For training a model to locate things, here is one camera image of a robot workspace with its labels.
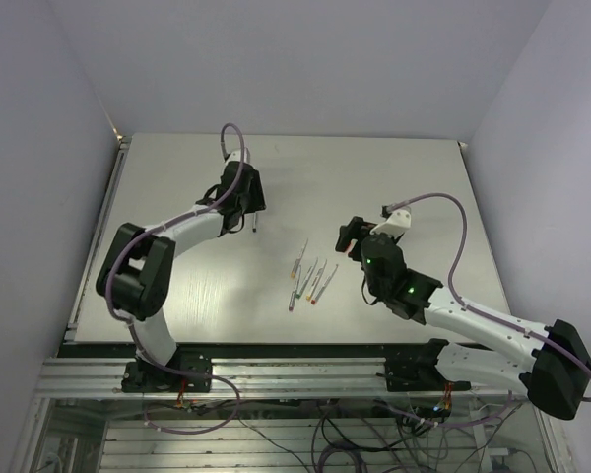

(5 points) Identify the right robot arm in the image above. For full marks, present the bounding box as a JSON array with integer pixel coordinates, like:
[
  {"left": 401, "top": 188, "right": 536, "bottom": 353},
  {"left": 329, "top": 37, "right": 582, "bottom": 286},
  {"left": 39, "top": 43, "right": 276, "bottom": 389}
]
[{"left": 335, "top": 212, "right": 591, "bottom": 421}]

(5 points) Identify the aluminium frame rail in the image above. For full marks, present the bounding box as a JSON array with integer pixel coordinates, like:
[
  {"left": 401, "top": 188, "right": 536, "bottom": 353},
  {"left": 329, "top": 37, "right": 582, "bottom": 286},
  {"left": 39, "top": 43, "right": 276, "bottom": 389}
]
[{"left": 33, "top": 357, "right": 553, "bottom": 400}]

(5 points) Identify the red marker pen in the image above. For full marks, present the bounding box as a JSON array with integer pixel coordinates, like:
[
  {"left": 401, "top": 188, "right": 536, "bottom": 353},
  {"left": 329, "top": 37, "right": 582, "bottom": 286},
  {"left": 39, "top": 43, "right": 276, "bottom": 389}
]
[{"left": 310, "top": 265, "right": 339, "bottom": 304}]

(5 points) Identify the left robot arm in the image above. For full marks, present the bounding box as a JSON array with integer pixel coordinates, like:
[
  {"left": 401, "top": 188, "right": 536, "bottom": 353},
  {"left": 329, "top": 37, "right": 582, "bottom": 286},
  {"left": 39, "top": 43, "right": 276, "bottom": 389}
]
[{"left": 96, "top": 162, "right": 266, "bottom": 391}]

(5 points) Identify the green marker pen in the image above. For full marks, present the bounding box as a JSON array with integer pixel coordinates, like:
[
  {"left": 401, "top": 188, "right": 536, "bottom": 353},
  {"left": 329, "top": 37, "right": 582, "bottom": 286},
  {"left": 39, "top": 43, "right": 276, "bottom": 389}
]
[{"left": 296, "top": 257, "right": 319, "bottom": 299}]

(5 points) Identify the purple cable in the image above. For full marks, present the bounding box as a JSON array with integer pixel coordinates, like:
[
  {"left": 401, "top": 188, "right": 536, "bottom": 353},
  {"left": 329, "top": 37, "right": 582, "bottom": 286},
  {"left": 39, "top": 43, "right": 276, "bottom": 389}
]
[
  {"left": 103, "top": 122, "right": 253, "bottom": 435},
  {"left": 379, "top": 194, "right": 591, "bottom": 428}
]

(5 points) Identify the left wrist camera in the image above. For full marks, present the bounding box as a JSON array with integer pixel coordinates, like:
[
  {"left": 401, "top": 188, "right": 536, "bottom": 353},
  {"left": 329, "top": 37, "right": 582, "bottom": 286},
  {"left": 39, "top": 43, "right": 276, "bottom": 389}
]
[{"left": 225, "top": 147, "right": 250, "bottom": 163}]

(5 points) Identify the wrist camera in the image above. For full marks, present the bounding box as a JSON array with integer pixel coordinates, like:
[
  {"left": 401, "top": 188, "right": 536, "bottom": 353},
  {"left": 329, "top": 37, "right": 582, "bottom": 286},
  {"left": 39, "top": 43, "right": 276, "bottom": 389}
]
[
  {"left": 370, "top": 206, "right": 412, "bottom": 243},
  {"left": 225, "top": 147, "right": 250, "bottom": 163}
]

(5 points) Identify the yellow marker pen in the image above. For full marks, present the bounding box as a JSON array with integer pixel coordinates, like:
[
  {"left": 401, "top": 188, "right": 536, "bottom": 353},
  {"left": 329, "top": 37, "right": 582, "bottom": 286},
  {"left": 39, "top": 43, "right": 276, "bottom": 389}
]
[{"left": 306, "top": 259, "right": 328, "bottom": 302}]

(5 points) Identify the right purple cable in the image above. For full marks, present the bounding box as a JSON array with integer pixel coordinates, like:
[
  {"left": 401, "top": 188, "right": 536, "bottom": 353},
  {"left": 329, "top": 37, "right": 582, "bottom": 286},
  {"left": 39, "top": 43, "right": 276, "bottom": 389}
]
[{"left": 379, "top": 194, "right": 591, "bottom": 428}]

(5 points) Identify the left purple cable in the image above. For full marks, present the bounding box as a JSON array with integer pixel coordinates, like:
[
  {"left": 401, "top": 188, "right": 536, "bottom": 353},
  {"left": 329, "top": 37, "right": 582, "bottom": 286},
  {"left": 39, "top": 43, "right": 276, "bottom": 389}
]
[{"left": 103, "top": 122, "right": 253, "bottom": 435}]

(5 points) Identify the orange marker pen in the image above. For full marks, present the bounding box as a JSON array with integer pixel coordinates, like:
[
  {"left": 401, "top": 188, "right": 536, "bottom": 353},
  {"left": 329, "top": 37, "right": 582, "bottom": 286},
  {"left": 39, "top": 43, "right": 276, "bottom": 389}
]
[{"left": 291, "top": 238, "right": 308, "bottom": 279}]

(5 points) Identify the purple marker pen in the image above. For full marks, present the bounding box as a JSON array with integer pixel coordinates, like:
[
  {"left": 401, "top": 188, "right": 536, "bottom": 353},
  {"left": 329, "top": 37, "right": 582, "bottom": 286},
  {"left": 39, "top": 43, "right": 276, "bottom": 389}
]
[{"left": 288, "top": 265, "right": 301, "bottom": 312}]

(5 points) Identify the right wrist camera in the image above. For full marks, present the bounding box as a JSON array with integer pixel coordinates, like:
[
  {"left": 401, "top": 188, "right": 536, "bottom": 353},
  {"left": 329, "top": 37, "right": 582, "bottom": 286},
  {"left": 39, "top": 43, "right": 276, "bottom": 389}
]
[{"left": 370, "top": 206, "right": 412, "bottom": 243}]

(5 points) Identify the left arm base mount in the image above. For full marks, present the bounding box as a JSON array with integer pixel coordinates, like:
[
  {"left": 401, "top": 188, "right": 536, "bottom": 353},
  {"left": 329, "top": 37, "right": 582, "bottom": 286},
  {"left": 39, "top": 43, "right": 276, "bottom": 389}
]
[{"left": 121, "top": 352, "right": 213, "bottom": 393}]

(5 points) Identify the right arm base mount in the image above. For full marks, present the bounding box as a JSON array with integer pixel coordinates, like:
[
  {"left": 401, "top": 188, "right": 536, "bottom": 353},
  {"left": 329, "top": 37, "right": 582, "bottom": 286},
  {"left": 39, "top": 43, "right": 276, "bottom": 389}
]
[{"left": 376, "top": 338, "right": 471, "bottom": 392}]

